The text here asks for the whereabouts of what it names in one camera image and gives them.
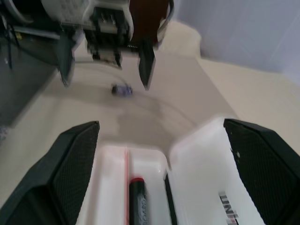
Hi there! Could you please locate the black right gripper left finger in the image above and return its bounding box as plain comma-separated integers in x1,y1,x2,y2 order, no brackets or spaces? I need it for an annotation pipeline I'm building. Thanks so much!
0,120,100,225

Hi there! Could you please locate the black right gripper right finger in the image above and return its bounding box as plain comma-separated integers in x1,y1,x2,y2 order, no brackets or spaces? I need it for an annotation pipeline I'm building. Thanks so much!
223,118,300,225

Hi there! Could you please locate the black marker with red band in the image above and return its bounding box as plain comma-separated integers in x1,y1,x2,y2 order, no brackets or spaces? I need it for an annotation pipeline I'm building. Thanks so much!
128,177,150,225

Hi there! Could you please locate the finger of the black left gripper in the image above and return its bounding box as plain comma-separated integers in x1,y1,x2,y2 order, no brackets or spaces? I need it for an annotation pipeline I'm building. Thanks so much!
137,39,157,91
57,30,76,88

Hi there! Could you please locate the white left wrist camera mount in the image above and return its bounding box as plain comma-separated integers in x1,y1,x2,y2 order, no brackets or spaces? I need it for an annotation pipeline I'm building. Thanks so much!
82,0,135,41

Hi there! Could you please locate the white pencil case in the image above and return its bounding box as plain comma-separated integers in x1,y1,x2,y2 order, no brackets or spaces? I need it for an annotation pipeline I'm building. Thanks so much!
78,116,264,225

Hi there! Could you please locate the thin black cable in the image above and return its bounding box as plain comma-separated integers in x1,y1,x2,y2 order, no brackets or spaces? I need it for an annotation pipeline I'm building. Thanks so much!
0,13,15,70

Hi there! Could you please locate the purple marker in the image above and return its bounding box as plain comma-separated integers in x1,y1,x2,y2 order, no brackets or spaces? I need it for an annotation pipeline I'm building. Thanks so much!
111,82,134,96

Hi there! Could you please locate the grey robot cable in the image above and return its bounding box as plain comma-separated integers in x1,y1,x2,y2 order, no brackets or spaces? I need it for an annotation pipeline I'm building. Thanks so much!
158,0,176,45

